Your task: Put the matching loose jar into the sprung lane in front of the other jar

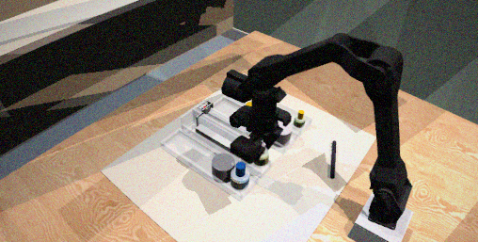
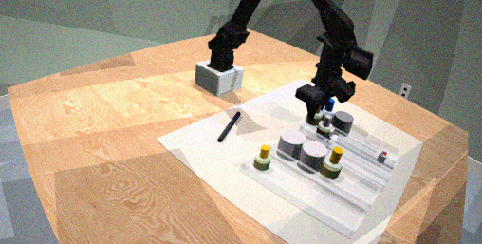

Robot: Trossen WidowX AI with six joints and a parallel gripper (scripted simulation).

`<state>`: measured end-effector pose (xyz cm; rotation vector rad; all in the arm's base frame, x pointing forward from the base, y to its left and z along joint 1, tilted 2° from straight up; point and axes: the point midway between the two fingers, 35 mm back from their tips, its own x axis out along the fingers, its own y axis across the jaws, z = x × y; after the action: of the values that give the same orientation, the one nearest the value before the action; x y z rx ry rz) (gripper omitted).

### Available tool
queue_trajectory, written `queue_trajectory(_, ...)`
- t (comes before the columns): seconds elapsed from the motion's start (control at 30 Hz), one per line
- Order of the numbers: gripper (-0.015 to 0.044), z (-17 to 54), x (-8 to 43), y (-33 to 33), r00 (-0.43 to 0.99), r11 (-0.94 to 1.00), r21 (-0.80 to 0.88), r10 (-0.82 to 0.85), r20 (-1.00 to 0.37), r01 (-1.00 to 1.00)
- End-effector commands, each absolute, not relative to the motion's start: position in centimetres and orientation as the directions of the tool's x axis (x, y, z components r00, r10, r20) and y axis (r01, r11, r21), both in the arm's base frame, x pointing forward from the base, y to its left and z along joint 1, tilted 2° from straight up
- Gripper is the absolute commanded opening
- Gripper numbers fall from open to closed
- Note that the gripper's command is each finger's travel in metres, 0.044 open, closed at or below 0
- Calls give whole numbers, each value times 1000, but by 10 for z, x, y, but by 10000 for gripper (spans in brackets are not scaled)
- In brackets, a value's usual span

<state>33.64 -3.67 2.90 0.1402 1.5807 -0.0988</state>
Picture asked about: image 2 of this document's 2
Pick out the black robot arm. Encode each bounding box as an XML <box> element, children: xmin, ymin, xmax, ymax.
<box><xmin>207</xmin><ymin>0</ymin><xmax>374</xmax><ymax>103</ymax></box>

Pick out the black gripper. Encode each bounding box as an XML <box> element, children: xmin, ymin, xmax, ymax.
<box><xmin>295</xmin><ymin>61</ymin><xmax>342</xmax><ymax>120</ymax></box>

